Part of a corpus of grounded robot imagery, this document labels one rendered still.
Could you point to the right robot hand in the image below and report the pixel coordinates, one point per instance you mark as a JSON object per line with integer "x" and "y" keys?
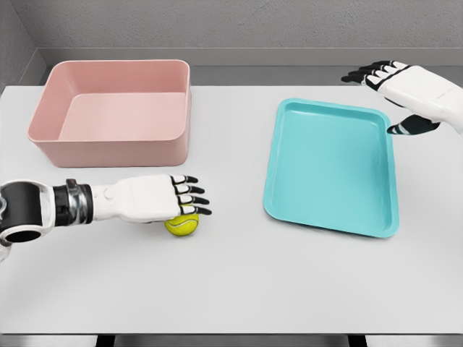
{"x": 408, "y": 92}

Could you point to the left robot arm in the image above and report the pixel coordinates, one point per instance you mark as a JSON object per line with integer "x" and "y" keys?
{"x": 47, "y": 207}

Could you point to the blue rectangular tray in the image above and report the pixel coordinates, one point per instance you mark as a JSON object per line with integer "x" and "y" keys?
{"x": 331, "y": 166}

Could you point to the yellow tennis ball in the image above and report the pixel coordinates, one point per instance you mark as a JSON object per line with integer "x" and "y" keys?
{"x": 182, "y": 227}

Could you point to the pink rectangular basket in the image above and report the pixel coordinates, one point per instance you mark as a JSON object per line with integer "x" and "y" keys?
{"x": 108, "y": 112}

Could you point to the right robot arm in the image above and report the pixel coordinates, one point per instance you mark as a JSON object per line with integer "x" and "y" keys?
{"x": 456, "y": 108}

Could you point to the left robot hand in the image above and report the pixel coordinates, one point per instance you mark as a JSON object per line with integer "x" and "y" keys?
{"x": 152, "y": 197}

